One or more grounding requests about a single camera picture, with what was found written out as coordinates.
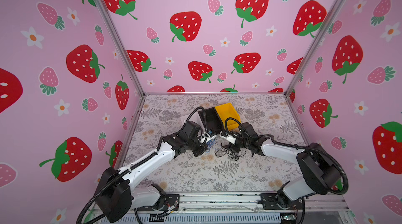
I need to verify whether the aluminium corner post left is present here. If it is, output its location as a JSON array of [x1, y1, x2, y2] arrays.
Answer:
[[94, 0, 145, 98]]

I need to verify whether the yellow plastic bin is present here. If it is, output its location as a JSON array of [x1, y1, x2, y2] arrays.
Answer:
[[215, 103, 241, 131]]

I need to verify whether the black plastic bin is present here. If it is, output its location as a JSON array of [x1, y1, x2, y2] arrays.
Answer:
[[198, 108, 224, 135]]

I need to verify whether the aluminium corner post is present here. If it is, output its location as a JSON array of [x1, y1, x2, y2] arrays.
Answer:
[[284, 0, 347, 99], [94, 0, 145, 98]]

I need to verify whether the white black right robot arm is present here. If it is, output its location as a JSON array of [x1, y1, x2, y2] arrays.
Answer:
[[222, 123, 349, 209]]

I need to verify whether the black thin cable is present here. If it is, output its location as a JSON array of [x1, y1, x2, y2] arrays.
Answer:
[[215, 143, 247, 162]]

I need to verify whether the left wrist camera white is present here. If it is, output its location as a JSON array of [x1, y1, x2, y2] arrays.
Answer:
[[200, 133, 217, 144]]

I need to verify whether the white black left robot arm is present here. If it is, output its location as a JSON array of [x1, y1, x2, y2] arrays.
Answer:
[[76, 121, 216, 224]]

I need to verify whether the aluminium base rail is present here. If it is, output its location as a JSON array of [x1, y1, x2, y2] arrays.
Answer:
[[118, 192, 357, 224]]

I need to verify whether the aluminium corner post right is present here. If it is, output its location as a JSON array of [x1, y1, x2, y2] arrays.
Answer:
[[284, 0, 347, 99]]

